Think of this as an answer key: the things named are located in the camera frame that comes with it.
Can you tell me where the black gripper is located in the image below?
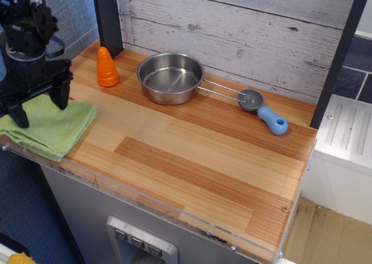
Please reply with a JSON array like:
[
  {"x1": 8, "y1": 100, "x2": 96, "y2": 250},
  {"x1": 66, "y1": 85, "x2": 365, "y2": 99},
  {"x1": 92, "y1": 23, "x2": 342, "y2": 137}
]
[{"x1": 1, "y1": 43, "x2": 73, "y2": 129}]

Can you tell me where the green cloth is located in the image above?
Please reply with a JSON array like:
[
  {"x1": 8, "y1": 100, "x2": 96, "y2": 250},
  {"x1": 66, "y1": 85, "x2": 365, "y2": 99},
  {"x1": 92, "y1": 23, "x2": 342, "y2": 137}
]
[{"x1": 1, "y1": 94, "x2": 96, "y2": 162}]

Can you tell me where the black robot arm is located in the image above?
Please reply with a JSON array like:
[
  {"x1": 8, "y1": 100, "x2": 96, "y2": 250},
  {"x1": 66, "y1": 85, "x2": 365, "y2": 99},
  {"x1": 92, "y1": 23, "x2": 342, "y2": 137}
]
[{"x1": 1, "y1": 0, "x2": 73, "y2": 128}]

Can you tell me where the orange plastic toy carrot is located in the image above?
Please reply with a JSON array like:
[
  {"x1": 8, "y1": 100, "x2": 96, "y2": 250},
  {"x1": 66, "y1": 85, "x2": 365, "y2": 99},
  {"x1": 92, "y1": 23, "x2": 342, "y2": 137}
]
[{"x1": 96, "y1": 47, "x2": 119, "y2": 87}]

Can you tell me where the stainless steel pot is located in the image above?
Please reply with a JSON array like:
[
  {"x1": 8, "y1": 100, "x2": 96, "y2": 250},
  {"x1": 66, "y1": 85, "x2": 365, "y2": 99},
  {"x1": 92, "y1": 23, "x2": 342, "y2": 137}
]
[{"x1": 137, "y1": 52, "x2": 249, "y2": 105}]

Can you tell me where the clear acrylic front guard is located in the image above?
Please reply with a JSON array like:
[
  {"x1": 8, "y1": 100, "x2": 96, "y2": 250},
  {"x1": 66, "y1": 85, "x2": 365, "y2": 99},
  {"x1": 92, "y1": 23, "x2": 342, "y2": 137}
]
[{"x1": 1, "y1": 134, "x2": 287, "y2": 263}]

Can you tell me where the yellow object bottom left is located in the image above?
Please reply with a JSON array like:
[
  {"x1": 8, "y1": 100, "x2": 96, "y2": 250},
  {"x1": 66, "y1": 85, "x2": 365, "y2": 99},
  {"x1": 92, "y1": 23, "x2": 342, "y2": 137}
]
[{"x1": 6, "y1": 253, "x2": 36, "y2": 264}]

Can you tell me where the silver dispenser button panel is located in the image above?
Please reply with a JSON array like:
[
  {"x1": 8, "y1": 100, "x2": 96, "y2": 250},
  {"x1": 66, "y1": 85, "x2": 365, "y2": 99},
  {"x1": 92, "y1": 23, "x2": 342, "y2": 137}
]
[{"x1": 106, "y1": 216, "x2": 178, "y2": 263}]

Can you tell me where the white ribbed appliance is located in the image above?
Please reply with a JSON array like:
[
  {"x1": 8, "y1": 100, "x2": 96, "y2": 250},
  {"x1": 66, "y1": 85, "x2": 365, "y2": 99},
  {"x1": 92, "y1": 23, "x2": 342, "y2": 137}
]
[{"x1": 301, "y1": 95, "x2": 371, "y2": 224}]

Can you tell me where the dark grey left post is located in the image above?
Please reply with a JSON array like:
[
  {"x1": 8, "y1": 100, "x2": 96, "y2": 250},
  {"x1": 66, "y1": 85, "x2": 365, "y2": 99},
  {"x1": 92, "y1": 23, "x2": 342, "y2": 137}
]
[{"x1": 94, "y1": 0, "x2": 123, "y2": 58}]

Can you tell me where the dark grey post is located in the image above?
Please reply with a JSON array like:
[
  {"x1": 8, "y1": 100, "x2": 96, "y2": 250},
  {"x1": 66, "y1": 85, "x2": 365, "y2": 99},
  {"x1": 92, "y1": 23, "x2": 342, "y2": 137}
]
[
  {"x1": 310, "y1": 0, "x2": 367, "y2": 129},
  {"x1": 94, "y1": 0, "x2": 123, "y2": 58}
]

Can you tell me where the grey scoop with blue handle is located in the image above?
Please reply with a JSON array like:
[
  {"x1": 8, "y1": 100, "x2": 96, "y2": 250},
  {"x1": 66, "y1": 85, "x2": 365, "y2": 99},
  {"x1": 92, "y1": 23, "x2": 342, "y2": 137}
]
[{"x1": 237, "y1": 89, "x2": 289, "y2": 135}]

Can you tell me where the dark grey right post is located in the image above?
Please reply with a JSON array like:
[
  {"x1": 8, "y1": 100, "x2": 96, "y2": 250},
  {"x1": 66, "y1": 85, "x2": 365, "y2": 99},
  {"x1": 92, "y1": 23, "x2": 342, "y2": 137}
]
[{"x1": 310, "y1": 0, "x2": 367, "y2": 129}]

